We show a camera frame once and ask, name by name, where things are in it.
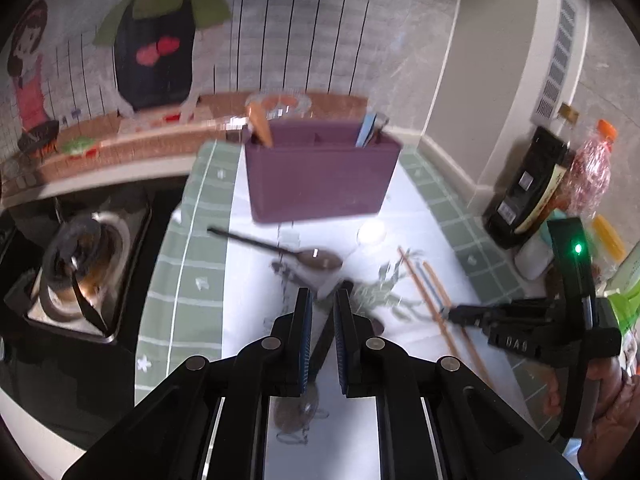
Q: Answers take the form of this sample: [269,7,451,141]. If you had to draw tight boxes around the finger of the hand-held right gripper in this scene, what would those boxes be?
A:
[442,297,568,332]

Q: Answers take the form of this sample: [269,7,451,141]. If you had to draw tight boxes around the green plastic bag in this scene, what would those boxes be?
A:
[602,260,640,331]

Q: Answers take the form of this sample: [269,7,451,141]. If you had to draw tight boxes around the person's right hand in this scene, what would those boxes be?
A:
[580,360,640,456]

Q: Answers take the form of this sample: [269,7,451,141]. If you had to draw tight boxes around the gas stove burner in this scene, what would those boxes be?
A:
[0,187,183,411]

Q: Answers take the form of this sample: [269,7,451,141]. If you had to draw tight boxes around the dark soy sauce bottle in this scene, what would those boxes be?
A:
[482,102,581,251]

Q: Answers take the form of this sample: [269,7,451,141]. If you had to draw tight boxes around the purple utensil holder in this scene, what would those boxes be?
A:
[243,120,403,224]

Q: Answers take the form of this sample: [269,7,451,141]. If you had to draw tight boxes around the plastic bottle of dried chilies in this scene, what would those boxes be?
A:
[560,120,618,216]

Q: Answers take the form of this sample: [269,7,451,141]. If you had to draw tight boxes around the green and white tablecloth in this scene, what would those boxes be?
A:
[134,140,556,480]

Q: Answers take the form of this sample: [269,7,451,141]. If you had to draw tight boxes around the black-handled metal spoon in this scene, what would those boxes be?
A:
[206,226,344,269]

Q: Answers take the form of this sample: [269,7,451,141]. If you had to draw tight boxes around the blue utensil handle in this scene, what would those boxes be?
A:
[356,113,378,149]

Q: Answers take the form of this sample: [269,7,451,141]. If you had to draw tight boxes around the wooden chopstick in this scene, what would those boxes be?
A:
[422,260,495,388]
[397,246,463,358]

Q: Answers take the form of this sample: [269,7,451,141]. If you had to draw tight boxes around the orange utensil handle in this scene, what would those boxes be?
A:
[246,102,274,148]

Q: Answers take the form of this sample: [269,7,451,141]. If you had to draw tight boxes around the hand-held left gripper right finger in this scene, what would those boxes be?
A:
[334,281,583,480]

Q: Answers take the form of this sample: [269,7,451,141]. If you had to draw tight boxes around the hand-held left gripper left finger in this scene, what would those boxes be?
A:
[62,287,313,480]

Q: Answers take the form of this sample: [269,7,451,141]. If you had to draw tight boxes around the cartoon wall poster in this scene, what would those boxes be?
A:
[0,0,421,196]

